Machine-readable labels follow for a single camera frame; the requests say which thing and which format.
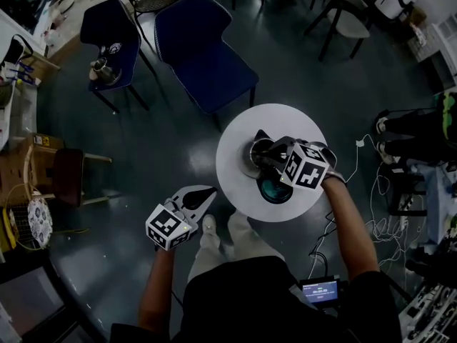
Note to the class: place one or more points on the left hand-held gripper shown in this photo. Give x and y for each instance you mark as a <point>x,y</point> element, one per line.
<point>167,226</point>

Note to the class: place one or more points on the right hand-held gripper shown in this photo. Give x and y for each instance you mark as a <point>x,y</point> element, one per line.
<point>306,166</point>

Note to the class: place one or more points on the steel kettle with black spout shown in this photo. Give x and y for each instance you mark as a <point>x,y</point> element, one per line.
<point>257,154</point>

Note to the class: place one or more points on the person's left forearm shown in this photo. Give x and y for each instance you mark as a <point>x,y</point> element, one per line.
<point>157,291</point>

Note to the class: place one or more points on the person's right forearm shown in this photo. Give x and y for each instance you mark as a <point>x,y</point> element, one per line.
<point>351,227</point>

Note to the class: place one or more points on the person's white shoe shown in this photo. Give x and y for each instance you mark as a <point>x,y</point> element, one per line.
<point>209,224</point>

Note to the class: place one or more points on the dark round glass lid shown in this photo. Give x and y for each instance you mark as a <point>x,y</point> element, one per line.
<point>274,190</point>

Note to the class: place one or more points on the round white table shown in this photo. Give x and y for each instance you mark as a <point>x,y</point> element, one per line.
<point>235,127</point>

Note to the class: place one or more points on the person's beige trousers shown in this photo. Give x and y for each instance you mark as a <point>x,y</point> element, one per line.
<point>232,245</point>

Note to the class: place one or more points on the white power adapter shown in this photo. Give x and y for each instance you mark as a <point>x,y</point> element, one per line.
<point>360,143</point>

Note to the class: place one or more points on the person's black shirt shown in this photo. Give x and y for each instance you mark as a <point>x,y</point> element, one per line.
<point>257,298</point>

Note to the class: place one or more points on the large blue padded chair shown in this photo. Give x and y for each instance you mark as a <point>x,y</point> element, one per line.
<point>203,48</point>

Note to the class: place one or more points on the dark red wooden stool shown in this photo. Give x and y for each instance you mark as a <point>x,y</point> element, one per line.
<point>69,175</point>

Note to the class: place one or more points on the black device with lit screen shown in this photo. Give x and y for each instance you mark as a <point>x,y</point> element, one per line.
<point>319,292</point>

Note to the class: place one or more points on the steel pot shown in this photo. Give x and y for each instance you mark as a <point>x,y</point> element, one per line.
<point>106,70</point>

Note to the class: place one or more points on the beige chair with black legs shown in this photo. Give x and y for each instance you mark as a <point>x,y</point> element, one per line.
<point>348,9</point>

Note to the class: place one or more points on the round floral fan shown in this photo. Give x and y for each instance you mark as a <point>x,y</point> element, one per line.
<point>40,221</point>

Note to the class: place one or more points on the round white badge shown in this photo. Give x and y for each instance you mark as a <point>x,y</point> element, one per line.
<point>114,48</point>

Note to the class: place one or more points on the yellow badminton racket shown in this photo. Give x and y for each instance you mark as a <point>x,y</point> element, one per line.
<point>14,223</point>

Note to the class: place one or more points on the brown cardboard box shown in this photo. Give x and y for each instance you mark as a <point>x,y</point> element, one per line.
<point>14,163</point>

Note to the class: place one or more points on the small blue padded chair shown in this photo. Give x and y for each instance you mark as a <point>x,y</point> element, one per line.
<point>114,27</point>

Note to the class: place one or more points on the dark framed glass table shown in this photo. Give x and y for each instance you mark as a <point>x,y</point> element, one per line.
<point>32,298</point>

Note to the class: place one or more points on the white cabinet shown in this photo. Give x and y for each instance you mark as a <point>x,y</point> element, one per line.
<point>446,45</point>

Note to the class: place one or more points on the white rack with dark parts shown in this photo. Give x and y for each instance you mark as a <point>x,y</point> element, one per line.
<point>432,313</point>

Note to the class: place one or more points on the black handbag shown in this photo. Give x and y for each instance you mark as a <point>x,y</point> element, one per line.
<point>15,50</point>

